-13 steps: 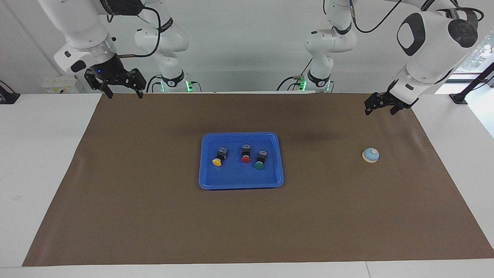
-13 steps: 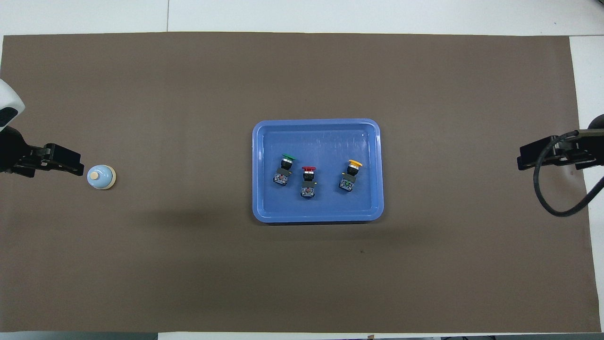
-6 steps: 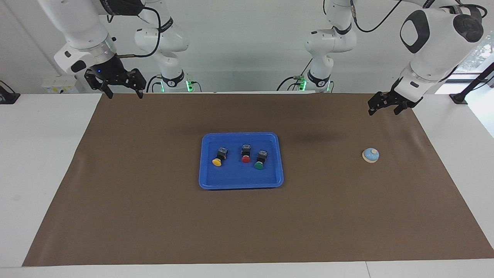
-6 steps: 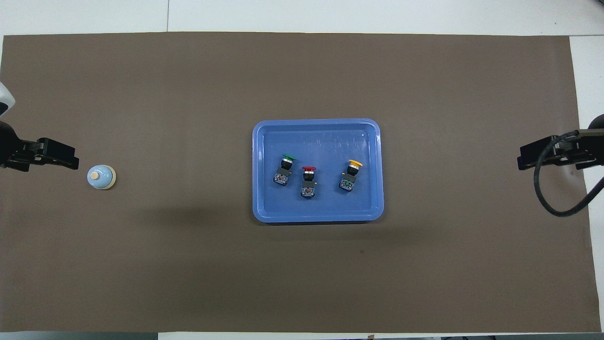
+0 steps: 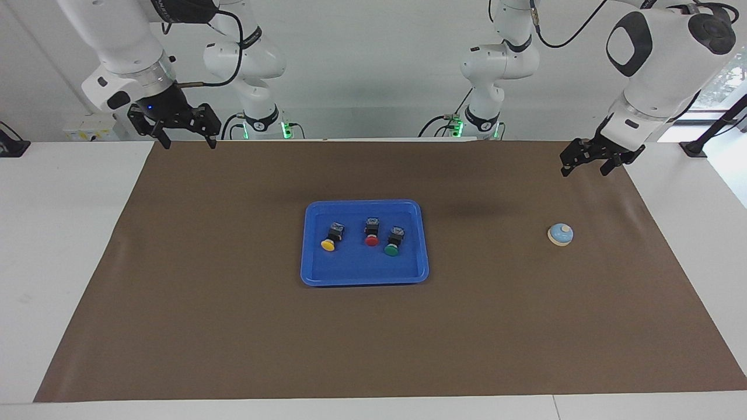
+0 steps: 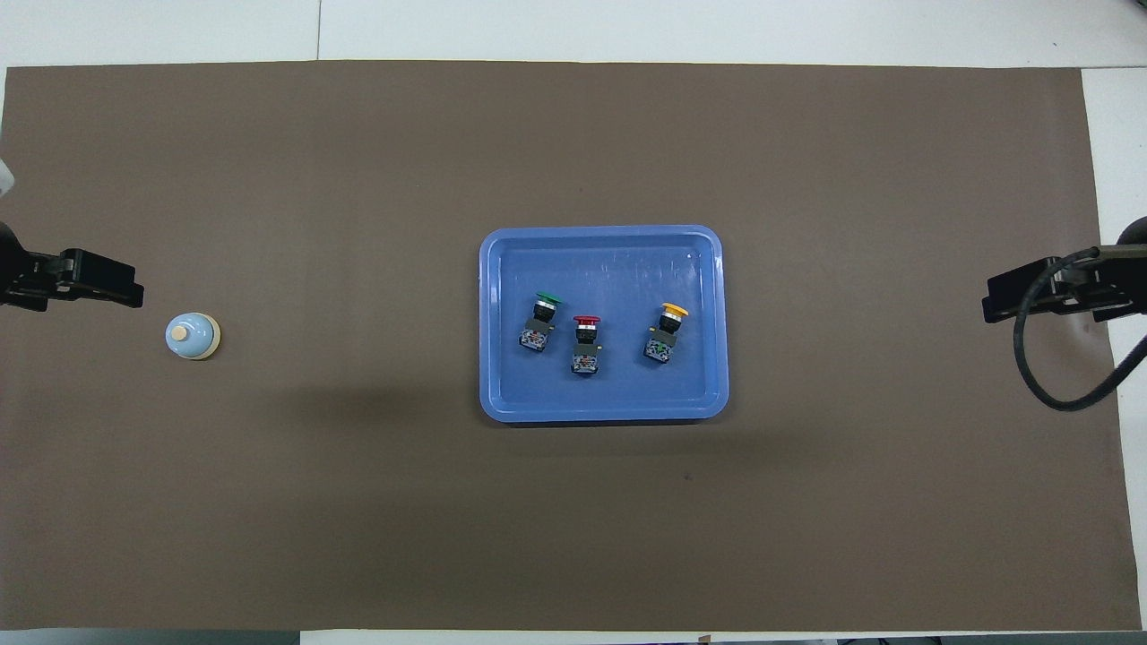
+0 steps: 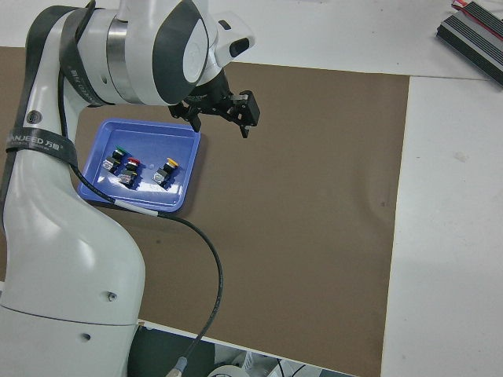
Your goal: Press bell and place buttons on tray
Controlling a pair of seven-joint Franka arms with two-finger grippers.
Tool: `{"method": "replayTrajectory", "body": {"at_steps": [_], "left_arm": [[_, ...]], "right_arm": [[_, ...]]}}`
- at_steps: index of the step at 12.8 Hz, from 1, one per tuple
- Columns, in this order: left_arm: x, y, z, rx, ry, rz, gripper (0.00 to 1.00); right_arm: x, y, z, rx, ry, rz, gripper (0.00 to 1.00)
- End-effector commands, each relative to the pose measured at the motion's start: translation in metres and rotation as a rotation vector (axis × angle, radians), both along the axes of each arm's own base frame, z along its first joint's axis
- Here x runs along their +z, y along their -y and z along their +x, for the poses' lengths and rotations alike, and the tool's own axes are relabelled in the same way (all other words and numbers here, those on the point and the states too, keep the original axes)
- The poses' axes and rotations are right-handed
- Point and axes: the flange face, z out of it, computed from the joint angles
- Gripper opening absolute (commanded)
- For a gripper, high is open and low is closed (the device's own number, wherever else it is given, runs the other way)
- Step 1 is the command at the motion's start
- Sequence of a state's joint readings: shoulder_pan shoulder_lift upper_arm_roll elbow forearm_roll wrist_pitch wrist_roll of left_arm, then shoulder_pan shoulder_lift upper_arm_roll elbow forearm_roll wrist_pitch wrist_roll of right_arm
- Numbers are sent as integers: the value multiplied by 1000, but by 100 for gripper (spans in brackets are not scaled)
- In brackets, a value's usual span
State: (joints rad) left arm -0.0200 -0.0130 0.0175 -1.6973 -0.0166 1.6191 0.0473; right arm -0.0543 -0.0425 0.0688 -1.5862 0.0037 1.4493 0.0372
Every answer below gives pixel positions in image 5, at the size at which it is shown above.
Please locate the red mushroom push button switch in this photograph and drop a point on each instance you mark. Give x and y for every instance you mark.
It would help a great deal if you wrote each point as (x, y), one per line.
(372, 240)

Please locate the black angled stand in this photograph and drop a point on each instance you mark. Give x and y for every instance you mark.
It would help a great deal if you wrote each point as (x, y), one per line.
(694, 149)

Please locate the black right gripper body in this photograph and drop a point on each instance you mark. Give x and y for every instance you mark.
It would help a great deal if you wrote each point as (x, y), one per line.
(166, 111)

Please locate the black desk clamp device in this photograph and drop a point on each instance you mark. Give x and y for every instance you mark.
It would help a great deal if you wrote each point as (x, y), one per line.
(11, 146)

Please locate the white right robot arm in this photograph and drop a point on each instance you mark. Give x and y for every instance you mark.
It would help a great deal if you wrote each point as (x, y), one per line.
(122, 41)

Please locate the window with green foliage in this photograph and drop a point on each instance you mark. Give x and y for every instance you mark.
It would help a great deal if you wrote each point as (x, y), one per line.
(726, 87)

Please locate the green mushroom push button switch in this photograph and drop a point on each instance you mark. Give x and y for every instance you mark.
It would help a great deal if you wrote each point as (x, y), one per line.
(391, 250)

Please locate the blue plastic tray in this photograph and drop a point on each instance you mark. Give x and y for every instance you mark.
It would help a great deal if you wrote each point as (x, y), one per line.
(362, 268)

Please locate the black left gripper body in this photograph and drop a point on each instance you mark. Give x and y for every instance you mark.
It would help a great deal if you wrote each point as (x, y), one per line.
(607, 147)

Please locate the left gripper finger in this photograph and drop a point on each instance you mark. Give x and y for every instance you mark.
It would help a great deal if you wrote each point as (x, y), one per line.
(607, 165)
(568, 164)

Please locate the light blue call bell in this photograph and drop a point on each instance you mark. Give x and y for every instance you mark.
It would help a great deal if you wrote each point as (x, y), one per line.
(561, 234)

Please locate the yellow mushroom push button switch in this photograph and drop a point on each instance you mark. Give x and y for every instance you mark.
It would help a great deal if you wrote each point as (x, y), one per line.
(329, 245)

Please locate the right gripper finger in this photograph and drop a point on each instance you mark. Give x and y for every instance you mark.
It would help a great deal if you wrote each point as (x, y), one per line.
(210, 135)
(163, 135)

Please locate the brown table mat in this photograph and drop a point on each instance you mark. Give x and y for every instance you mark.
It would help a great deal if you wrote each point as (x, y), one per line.
(373, 338)

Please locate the white wall socket box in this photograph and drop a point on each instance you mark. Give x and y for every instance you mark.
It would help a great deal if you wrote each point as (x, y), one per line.
(87, 129)

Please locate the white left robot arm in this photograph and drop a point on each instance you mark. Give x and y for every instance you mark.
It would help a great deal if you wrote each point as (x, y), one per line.
(659, 76)

